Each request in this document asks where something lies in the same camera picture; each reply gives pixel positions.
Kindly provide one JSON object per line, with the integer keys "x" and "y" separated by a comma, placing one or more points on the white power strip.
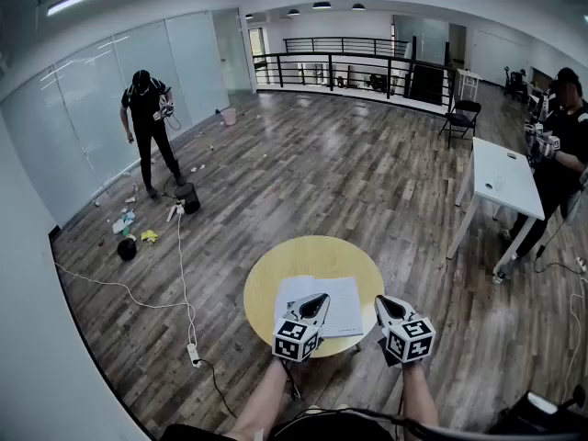
{"x": 174, "y": 211}
{"x": 581, "y": 264}
{"x": 194, "y": 354}

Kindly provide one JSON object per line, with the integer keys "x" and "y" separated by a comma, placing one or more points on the black metal railing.
{"x": 349, "y": 58}

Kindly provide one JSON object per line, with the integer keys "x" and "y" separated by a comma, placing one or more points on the yellow cloth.
{"x": 149, "y": 236}

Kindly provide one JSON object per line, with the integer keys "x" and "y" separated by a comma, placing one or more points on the person's right forearm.
{"x": 420, "y": 393}

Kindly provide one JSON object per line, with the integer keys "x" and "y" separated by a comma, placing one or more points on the black board stand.
{"x": 429, "y": 81}

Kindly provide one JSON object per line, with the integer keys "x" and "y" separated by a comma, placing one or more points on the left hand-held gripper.
{"x": 294, "y": 340}

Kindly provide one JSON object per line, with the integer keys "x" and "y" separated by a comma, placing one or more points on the white rectangular table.
{"x": 505, "y": 173}

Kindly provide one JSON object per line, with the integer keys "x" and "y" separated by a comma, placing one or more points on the round wooden side table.
{"x": 312, "y": 260}

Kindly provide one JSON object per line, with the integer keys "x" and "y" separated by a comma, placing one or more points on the black office chair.
{"x": 516, "y": 85}

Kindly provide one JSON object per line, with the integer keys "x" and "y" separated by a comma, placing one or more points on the person's black shirt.
{"x": 321, "y": 430}

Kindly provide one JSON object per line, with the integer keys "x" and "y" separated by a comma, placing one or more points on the black mesh waste bin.
{"x": 188, "y": 198}

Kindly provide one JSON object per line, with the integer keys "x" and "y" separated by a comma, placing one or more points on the black bag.
{"x": 127, "y": 250}

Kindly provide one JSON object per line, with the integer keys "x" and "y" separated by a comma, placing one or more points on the frosted glass partition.
{"x": 92, "y": 108}

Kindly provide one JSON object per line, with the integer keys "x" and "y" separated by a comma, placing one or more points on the person's left forearm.
{"x": 259, "y": 402}

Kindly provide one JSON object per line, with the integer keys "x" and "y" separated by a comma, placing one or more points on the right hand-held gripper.
{"x": 409, "y": 340}

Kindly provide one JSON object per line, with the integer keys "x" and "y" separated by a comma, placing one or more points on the grey and yellow book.
{"x": 342, "y": 301}

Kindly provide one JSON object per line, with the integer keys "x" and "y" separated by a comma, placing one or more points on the small white side table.
{"x": 468, "y": 78}

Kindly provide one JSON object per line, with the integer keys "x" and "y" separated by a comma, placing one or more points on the pink waste bin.
{"x": 228, "y": 116}

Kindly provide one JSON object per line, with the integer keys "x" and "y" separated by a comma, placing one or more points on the clear plastic cup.
{"x": 496, "y": 183}

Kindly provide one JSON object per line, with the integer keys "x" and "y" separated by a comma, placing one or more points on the black swivel chair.
{"x": 528, "y": 416}

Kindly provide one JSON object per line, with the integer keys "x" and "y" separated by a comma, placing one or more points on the black folding chair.
{"x": 461, "y": 117}

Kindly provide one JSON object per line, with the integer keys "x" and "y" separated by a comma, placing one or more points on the green label plastic bottle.
{"x": 500, "y": 275}

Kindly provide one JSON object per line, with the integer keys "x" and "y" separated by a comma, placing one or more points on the scattered floor litter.
{"x": 124, "y": 221}

